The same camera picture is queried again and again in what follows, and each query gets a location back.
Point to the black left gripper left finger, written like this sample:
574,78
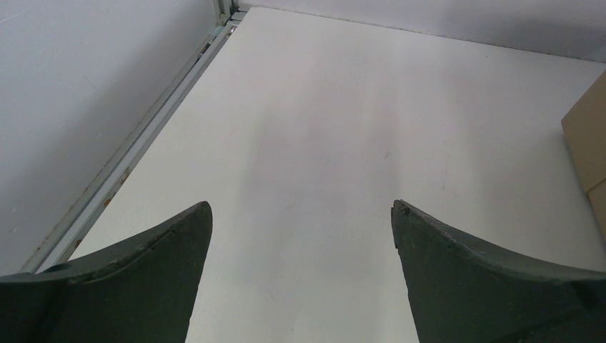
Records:
141,289

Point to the tan plastic storage bin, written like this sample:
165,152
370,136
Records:
584,130

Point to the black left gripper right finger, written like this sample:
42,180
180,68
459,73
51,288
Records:
464,289

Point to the aluminium frame left rail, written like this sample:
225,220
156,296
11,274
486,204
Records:
67,235

